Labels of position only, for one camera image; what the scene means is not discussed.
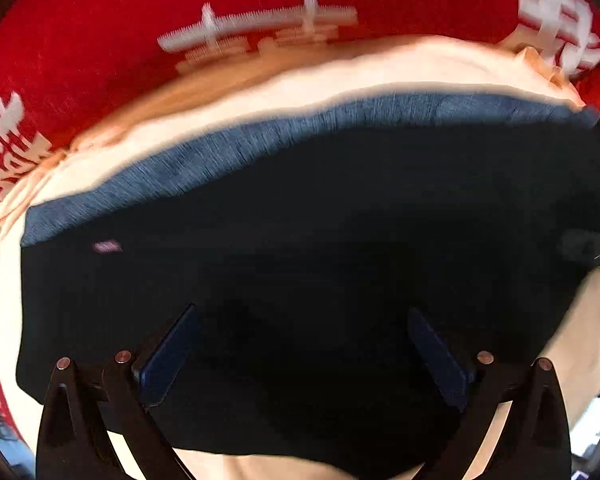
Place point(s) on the black pants with blue waistband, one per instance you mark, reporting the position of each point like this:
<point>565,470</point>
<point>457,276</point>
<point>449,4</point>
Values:
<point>305,235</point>

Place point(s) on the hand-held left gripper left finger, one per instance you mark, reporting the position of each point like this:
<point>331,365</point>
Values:
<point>167,355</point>

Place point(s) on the cream patterned blanket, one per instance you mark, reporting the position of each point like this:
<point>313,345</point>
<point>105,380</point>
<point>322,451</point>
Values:
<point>330,80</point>

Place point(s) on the red printed quilt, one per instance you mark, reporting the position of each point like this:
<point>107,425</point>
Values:
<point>105,20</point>

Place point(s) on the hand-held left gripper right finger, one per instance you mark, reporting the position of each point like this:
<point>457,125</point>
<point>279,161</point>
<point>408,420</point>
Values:
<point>437,355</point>

